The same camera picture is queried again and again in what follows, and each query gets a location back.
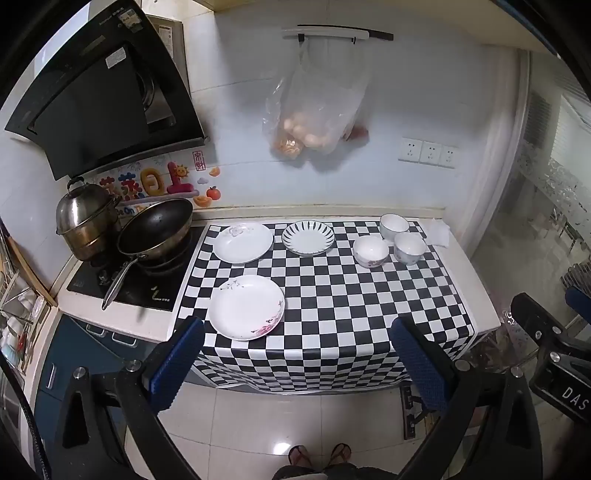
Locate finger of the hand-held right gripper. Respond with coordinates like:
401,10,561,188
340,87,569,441
566,286,591,324
510,292,578,370

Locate wooden cutting board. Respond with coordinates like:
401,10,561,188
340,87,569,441
7,231,58,308

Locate stainless steel steamer pot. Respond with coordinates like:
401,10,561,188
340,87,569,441
55,178,123,261

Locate small white floral plate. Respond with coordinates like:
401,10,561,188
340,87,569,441
213,222,274,265

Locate white wall hook rail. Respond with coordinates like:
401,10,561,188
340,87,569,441
281,25,394,47

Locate black and white checkered mat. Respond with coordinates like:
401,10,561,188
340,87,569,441
173,220,502,393

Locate white plate with striped rim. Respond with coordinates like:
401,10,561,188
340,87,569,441
281,221,335,257

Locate black range hood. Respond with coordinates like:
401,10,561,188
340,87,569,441
4,0,208,182

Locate large white floral plate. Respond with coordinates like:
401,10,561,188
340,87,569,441
207,275,286,341

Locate white tissue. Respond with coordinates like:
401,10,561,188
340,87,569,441
422,220,451,247

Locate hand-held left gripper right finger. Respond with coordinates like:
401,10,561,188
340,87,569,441
390,316,543,480

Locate power strip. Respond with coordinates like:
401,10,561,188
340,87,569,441
399,383,428,440

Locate white bowl with pink flowers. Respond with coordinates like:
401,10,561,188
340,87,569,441
353,235,389,269

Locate black wok with steel handle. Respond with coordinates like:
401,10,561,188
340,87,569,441
102,198,195,311

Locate clear plastic bag of eggs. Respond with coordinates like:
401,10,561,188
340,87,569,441
262,41,374,162

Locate white bowl with dark rim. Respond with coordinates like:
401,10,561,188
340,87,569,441
379,213,410,242

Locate person's dark shorts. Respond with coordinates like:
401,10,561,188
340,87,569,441
272,464,398,480

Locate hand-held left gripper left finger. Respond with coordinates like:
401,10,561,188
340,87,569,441
53,316,206,480

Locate metal dish rack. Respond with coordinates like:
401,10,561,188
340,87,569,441
0,268,51,374

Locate glass door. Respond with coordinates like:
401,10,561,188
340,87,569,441
471,46,591,370

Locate colourful wall sticker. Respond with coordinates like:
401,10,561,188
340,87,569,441
95,152,222,217

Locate blue kitchen cabinet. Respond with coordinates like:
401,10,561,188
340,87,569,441
34,316,153,444

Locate black gas stove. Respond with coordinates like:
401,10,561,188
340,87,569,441
66,224,206,311

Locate white bowl with blue pattern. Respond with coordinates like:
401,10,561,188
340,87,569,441
393,232,427,265

